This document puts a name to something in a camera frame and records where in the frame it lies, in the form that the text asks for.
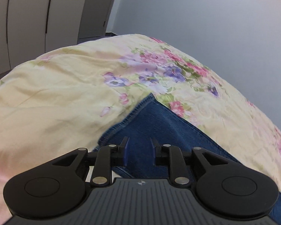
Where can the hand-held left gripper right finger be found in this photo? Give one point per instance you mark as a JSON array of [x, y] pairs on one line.
[[152, 148]]

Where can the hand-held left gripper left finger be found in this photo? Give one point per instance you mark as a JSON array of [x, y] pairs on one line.
[[126, 151]]

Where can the blue denim pants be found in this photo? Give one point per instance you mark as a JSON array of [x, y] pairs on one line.
[[159, 121]]

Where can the floral yellow blanket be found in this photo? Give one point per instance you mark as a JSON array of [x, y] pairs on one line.
[[60, 93]]

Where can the grey door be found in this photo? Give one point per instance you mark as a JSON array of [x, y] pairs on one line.
[[96, 7]]

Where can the beige wardrobe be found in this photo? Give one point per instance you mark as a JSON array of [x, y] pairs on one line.
[[28, 16]]

